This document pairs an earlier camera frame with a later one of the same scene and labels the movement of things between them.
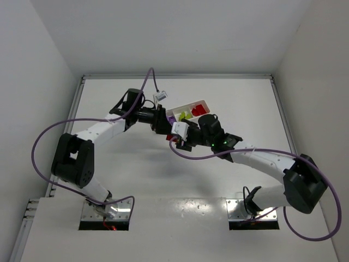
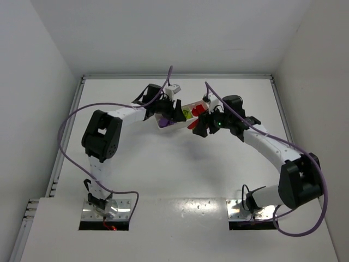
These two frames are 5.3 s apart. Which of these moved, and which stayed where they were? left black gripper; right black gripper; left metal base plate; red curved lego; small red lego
Moved: small red lego; right black gripper; left black gripper
Stayed: left metal base plate; red curved lego
